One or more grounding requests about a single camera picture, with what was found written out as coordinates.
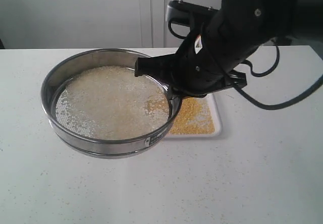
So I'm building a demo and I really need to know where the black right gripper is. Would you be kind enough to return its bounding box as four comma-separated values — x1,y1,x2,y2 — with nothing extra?
134,29,247,108

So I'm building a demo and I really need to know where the white square plastic tray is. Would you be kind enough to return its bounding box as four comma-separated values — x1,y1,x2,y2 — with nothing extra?
165,94,222,140

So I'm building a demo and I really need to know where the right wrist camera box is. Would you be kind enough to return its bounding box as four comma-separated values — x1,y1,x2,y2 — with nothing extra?
165,0,218,27

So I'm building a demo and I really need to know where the grain mixture of rice and millet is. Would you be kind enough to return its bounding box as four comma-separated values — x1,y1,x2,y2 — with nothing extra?
56,66,170,140

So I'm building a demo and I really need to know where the round stainless steel sieve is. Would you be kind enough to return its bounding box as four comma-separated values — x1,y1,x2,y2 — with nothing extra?
40,48,182,158

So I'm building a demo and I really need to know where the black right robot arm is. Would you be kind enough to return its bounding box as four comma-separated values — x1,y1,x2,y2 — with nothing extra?
135,0,322,110

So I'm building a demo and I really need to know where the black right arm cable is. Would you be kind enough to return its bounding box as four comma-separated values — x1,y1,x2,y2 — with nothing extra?
168,12,323,110

